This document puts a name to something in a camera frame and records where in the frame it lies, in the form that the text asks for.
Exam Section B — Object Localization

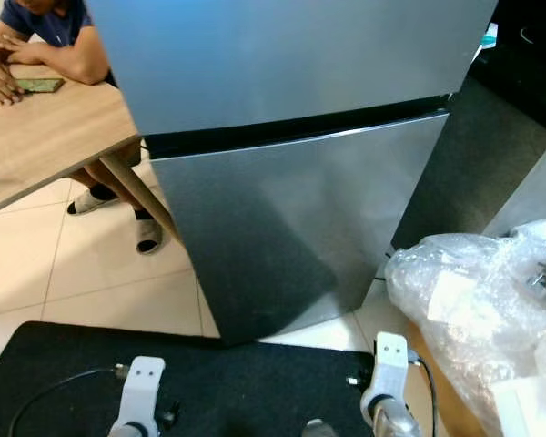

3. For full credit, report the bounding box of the grey slipper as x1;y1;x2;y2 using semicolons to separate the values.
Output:
135;214;163;256
66;188;119;217

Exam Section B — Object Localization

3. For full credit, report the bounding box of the clear bubble wrap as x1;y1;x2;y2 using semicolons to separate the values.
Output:
385;218;546;437

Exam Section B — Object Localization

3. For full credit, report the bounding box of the light wooden table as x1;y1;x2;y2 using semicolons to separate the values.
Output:
0;64;179;247

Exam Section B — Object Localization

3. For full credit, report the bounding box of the black floor mat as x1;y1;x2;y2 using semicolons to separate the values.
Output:
0;320;379;437

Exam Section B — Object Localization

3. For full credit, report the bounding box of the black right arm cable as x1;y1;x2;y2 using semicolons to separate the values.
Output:
408;349;438;437

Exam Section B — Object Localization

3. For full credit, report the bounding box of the grey kitchen cabinet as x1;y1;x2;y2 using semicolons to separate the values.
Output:
391;77;546;251

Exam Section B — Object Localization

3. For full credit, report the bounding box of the silver fridge door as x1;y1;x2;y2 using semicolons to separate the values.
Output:
147;113;450;347

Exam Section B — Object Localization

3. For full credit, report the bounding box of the brown cardboard box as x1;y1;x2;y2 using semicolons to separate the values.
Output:
405;323;492;437

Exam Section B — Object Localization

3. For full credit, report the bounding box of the grey robot right leg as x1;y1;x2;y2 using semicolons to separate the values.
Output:
300;420;339;437

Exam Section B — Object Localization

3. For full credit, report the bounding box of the green phone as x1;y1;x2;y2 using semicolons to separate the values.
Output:
15;77;67;95

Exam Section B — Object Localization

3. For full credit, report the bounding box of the black cooktop counter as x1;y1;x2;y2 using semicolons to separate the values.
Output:
469;0;546;137

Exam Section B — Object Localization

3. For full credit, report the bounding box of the person in navy shirt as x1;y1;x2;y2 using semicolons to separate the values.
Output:
0;0;156;224

